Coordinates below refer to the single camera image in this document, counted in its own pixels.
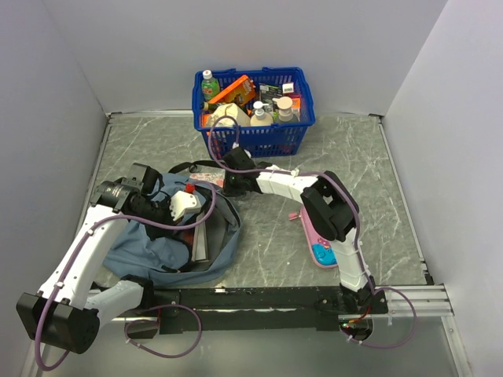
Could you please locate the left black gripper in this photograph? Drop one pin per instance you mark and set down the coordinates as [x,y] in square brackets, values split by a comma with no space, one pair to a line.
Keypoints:
[158,232]

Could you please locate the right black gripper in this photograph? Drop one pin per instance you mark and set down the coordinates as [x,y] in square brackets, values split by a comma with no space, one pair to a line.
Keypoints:
[227,190]

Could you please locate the Little Women book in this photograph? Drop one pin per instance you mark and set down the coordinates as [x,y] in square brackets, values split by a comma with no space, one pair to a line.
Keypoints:
[214,178]

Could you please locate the blue grey backpack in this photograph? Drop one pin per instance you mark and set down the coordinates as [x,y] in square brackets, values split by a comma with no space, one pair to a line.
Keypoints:
[162,255]

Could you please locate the white notebook with barcode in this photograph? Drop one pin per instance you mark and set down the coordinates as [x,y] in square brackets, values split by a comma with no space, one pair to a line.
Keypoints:
[199,251]

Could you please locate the pink cat pencil case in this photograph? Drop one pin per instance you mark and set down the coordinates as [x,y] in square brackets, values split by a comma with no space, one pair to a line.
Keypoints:
[320,249]

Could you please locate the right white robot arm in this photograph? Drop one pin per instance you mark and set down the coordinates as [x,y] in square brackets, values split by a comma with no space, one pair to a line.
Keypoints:
[330,207]

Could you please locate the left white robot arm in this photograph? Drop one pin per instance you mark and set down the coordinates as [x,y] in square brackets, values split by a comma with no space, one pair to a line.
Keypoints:
[62,313]

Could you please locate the beige crumpled paper bag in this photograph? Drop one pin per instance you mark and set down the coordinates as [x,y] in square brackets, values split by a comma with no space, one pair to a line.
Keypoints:
[228,115]

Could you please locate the beige pump bottle white cap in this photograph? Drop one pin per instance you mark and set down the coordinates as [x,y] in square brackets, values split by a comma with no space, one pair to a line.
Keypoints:
[260,116]

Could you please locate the orange snack box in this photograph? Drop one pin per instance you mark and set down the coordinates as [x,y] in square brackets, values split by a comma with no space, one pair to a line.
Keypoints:
[240,92]

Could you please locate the grey pump bottle beige cap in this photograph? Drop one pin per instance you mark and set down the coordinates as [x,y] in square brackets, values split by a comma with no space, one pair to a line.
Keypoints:
[284,111]

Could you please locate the black green product box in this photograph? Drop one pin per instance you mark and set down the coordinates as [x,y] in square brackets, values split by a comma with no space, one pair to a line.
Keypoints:
[269,93]

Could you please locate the green drink bottle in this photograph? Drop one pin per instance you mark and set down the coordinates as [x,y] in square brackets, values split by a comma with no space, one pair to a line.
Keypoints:
[209,86]

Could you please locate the orange box in basket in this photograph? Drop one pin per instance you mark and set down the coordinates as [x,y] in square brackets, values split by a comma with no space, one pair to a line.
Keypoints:
[296,104]

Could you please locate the small white barcode box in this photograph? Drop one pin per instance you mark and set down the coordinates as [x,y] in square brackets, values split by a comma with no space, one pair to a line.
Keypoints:
[288,88]

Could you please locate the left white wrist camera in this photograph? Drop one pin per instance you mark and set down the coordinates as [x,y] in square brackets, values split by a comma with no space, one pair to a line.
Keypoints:
[185,202]

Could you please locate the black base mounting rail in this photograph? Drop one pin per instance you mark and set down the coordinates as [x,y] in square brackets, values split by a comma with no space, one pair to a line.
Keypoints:
[264,308]

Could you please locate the aluminium frame rail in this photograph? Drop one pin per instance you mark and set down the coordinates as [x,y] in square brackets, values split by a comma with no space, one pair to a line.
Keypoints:
[429,300]

